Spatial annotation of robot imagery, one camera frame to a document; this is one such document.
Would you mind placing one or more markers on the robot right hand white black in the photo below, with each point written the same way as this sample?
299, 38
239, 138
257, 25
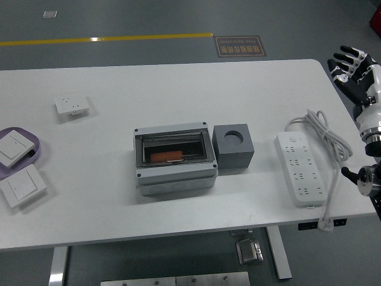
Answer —
355, 80

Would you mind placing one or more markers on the grey enclosure box clear lid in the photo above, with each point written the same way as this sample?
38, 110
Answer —
175, 175

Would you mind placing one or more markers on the orange cylinder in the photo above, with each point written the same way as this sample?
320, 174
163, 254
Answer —
160, 157

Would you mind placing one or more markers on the grey cube with round hole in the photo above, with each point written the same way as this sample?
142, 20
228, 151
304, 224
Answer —
235, 158

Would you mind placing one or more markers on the red object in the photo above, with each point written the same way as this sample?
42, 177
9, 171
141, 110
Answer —
376, 21

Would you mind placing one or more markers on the white power strip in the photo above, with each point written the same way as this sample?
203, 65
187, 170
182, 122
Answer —
300, 167

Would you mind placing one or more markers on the brown floor sign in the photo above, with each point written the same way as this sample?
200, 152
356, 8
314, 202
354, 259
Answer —
239, 46

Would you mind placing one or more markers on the black table control panel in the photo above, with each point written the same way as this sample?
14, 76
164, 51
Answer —
309, 225

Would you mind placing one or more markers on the white table leg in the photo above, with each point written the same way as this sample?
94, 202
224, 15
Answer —
279, 256
58, 268

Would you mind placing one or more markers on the grey metal plate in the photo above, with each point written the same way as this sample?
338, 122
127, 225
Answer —
212, 279
138, 282

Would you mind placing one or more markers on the small grey floor plate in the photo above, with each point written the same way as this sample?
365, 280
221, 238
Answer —
50, 14

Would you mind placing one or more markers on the purple tray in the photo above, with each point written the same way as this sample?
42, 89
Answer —
36, 147

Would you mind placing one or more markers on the grey table underside bracket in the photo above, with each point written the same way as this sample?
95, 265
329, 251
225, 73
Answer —
241, 232

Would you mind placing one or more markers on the metal hinged bracket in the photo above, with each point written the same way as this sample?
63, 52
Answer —
249, 251

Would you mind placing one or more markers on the white wall socket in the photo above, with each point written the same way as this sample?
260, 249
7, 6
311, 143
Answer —
70, 104

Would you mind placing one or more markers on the white switch panel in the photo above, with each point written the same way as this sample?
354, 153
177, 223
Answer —
12, 147
22, 186

